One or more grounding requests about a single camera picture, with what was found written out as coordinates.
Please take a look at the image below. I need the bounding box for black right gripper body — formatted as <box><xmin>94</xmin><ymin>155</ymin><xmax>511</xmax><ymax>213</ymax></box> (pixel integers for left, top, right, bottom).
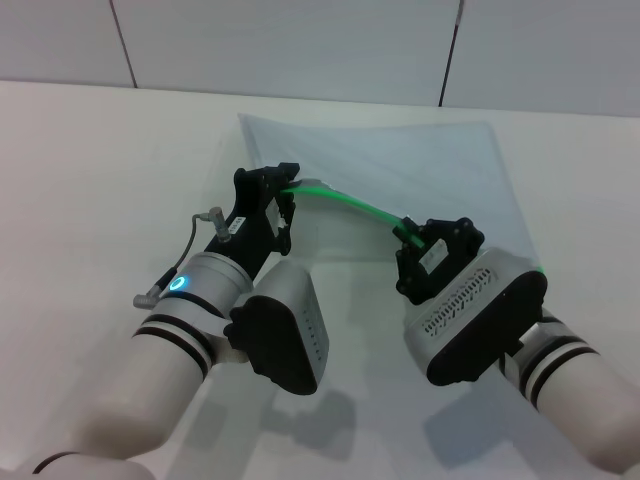
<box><xmin>417</xmin><ymin>238</ymin><xmax>481</xmax><ymax>296</ymax></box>

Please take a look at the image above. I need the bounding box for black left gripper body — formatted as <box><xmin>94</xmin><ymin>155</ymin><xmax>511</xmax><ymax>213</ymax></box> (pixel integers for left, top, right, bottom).
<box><xmin>204</xmin><ymin>194</ymin><xmax>279</xmax><ymax>281</ymax></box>

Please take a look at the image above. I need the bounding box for transparent green-zip document bag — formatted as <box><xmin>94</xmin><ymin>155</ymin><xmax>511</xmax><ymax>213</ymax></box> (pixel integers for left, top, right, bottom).
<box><xmin>237</xmin><ymin>110</ymin><xmax>549</xmax><ymax>276</ymax></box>

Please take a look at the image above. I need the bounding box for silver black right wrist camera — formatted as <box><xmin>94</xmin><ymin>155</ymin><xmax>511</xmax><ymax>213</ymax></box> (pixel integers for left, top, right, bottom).
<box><xmin>403</xmin><ymin>247</ymin><xmax>549</xmax><ymax>387</ymax></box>

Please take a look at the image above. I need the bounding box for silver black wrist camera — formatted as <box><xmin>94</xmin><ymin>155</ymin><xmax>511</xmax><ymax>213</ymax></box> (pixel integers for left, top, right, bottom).
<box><xmin>223</xmin><ymin>259</ymin><xmax>331</xmax><ymax>397</ymax></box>
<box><xmin>403</xmin><ymin>247</ymin><xmax>549</xmax><ymax>387</ymax></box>

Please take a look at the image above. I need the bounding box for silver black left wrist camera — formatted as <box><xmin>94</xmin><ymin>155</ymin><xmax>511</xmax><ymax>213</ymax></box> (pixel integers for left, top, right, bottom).
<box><xmin>223</xmin><ymin>259</ymin><xmax>331</xmax><ymax>397</ymax></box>

